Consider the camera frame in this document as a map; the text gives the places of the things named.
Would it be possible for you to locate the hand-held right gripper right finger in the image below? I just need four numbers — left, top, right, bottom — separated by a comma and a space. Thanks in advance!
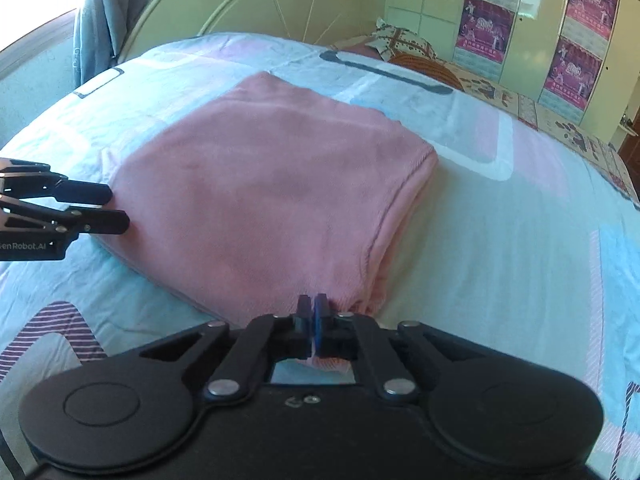
314, 294, 483, 405

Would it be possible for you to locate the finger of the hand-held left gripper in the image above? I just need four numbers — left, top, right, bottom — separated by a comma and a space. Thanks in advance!
0, 195, 131, 236
0, 158, 113, 207

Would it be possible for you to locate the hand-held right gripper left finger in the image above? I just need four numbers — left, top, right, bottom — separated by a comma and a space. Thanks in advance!
139, 295, 314, 407

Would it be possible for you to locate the pink knit sweater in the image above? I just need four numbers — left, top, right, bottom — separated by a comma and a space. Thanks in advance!
102, 71, 440, 376

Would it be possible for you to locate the grey blue curtain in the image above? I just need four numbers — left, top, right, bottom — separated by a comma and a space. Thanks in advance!
72, 0, 153, 90

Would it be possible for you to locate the light blue pink bed sheet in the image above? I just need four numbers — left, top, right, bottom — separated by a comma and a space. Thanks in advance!
0, 32, 640, 480

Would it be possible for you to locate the cream round headboard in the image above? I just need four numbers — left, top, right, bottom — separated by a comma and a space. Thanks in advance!
117, 0, 392, 61

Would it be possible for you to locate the brown striped cushion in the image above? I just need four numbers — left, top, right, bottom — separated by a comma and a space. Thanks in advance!
389, 54, 467, 92

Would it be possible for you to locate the patterned beige pillow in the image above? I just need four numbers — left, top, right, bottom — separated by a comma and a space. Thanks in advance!
369, 17, 442, 62

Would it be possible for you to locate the beige flowered bedspread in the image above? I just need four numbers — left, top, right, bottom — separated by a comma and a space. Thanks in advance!
440, 60, 640, 206

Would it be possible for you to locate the brown wooden door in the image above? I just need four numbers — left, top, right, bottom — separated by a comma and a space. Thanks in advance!
617, 107, 640, 173

